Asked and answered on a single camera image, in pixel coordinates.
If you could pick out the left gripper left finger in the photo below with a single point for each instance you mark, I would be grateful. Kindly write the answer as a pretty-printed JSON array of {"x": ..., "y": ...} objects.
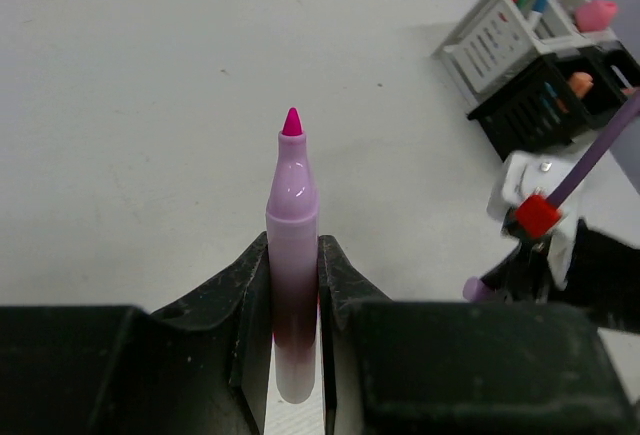
[{"x": 199, "y": 365}]

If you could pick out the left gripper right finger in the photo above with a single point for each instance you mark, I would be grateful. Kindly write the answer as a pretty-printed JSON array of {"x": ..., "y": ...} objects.
[{"x": 397, "y": 367}]

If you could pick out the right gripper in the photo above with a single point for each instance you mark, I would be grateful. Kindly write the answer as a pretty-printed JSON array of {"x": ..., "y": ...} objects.
[{"x": 602, "y": 279}]

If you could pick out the purple highlighter cap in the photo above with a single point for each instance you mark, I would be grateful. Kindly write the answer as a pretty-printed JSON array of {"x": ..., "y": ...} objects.
[{"x": 476, "y": 291}]

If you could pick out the pink stubby highlighter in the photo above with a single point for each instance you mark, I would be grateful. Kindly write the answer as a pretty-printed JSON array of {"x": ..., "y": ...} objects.
[{"x": 292, "y": 232}]

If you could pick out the blue stubby highlighter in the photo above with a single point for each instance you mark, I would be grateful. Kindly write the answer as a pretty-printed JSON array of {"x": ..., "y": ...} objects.
[{"x": 551, "y": 91}]

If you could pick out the orange stubby highlighter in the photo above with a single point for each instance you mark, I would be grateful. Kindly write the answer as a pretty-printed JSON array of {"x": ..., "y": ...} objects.
[{"x": 581, "y": 83}]

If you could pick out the black mesh organizer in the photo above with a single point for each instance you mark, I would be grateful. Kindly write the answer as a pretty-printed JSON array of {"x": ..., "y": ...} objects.
[{"x": 523, "y": 116}]

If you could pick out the white mesh organizer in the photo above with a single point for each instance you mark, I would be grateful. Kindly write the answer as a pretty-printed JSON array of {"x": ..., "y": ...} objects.
[{"x": 493, "y": 43}]

